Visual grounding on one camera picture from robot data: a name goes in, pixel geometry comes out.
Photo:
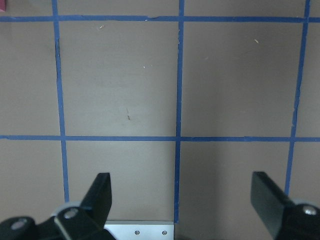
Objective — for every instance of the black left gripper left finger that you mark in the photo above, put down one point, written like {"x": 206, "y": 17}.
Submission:
{"x": 87, "y": 221}

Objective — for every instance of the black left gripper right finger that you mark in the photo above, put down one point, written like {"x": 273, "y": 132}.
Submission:
{"x": 284, "y": 218}

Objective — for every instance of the pink foam cube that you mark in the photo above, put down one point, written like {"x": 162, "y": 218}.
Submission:
{"x": 2, "y": 5}

